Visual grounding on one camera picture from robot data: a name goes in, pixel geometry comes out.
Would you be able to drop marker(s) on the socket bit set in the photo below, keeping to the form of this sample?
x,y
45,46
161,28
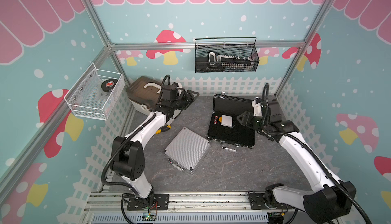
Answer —
x,y
216,60

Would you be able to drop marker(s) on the black wire wall basket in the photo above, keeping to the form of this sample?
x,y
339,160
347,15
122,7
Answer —
x,y
233,54

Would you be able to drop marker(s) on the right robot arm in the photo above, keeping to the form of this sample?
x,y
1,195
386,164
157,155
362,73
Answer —
x,y
329,198

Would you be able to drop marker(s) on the black poker set case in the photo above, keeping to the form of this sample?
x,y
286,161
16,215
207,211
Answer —
x,y
237,135

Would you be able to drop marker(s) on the white wire wall basket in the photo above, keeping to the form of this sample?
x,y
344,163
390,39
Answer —
x,y
86,98

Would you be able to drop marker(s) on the brown lid white toolbox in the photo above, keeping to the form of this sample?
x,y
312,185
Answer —
x,y
143,94

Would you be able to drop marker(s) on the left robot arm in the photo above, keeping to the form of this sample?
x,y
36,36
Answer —
x,y
126,165

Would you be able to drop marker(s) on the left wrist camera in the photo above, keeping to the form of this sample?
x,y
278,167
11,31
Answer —
x,y
179,88

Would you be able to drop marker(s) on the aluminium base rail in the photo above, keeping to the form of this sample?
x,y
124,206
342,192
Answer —
x,y
190,207

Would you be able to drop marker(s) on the white card box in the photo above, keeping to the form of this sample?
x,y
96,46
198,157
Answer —
x,y
226,121

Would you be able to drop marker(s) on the yellow handled screwdriver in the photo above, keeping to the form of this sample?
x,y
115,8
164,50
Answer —
x,y
163,129

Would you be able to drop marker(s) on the silver poker set case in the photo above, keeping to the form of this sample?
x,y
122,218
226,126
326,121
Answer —
x,y
187,150

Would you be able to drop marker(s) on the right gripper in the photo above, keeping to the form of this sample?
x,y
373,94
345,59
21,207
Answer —
x,y
246,118

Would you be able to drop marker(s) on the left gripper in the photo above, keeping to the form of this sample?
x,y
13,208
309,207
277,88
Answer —
x,y
188,101

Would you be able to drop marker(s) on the black tape roll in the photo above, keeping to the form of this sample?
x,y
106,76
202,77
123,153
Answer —
x,y
108,85

